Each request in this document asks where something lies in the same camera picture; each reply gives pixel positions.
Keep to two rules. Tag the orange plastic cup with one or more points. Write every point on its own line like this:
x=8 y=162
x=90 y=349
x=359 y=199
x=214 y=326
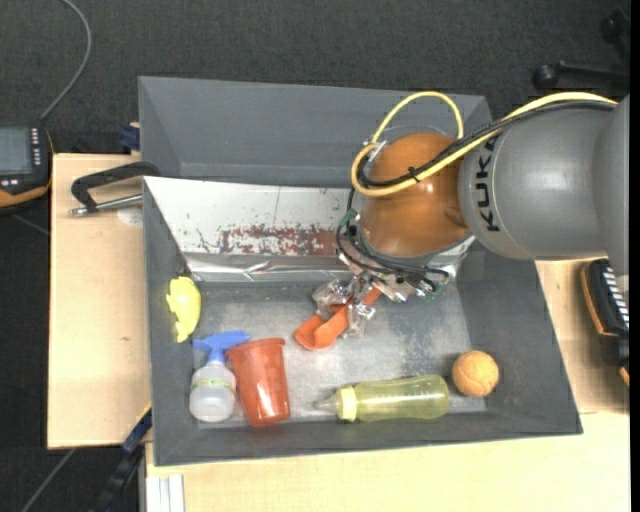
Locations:
x=262 y=380

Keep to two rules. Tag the yellow crumpled toy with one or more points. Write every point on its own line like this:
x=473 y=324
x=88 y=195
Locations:
x=184 y=302

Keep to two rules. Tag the grey metal bin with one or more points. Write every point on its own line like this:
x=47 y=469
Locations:
x=260 y=130

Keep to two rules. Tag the orange ball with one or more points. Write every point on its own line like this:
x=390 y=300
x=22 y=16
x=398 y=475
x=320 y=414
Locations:
x=475 y=374

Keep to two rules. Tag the yellow baby bottle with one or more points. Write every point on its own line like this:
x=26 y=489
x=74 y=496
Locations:
x=400 y=399

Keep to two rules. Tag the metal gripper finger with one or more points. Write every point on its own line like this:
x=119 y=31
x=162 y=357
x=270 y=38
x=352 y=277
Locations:
x=330 y=296
x=362 y=316

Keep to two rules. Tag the clear spray bottle blue top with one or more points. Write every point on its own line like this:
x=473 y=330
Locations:
x=212 y=390

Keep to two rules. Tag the orange plastic scoop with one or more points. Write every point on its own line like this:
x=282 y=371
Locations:
x=322 y=331

